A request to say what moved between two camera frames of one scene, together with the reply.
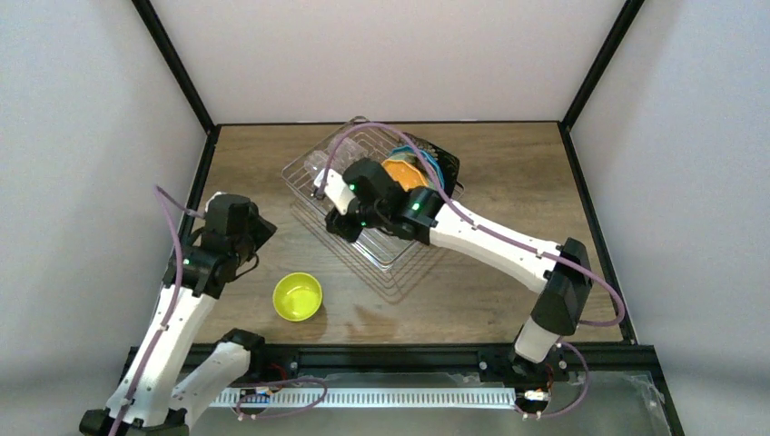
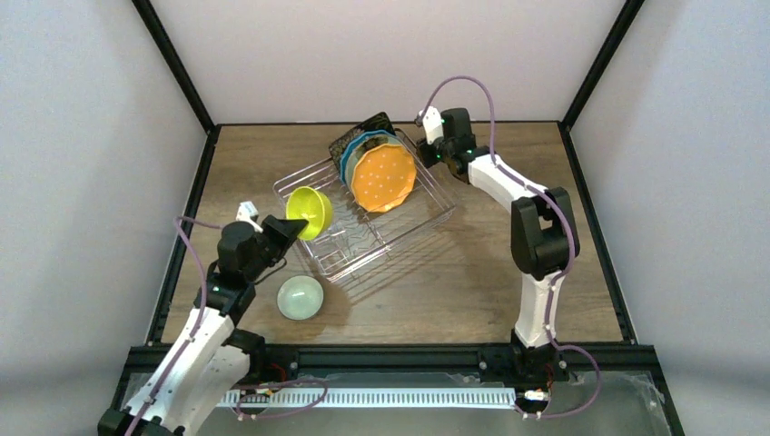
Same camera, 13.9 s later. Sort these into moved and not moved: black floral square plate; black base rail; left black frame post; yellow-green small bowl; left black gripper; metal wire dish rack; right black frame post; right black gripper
Moved: yellow-green small bowl; black floral square plate; left black gripper; right black gripper; metal wire dish rack
Not moved: right black frame post; left black frame post; black base rail
